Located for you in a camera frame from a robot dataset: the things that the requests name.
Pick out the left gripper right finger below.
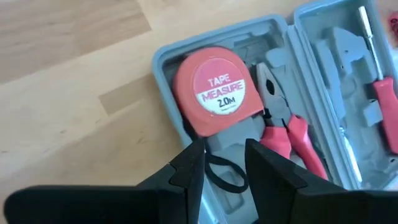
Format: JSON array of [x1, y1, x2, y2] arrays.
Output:
[[244, 138, 398, 224]]

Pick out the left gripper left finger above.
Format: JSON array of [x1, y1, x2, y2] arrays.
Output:
[[2, 138, 206, 224]]

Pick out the grey plastic tool case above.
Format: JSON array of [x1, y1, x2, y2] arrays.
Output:
[[151, 0, 398, 224]]

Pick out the pink-handled pliers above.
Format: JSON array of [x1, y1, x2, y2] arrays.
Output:
[[255, 62, 330, 181]]

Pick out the pink-handled screwdriver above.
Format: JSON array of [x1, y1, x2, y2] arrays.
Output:
[[357, 5, 398, 156]]

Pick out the red tool with white label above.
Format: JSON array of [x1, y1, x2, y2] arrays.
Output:
[[172, 46, 265, 194]]

